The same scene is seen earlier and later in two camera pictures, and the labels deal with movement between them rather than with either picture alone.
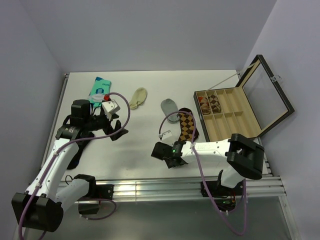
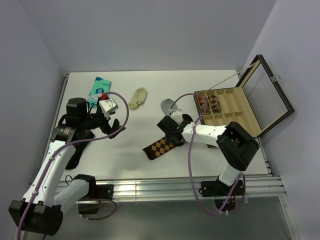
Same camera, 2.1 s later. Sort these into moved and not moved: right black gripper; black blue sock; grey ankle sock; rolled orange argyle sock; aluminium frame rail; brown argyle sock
Moved: brown argyle sock; right black gripper
Not moved: aluminium frame rail; rolled orange argyle sock; grey ankle sock; black blue sock
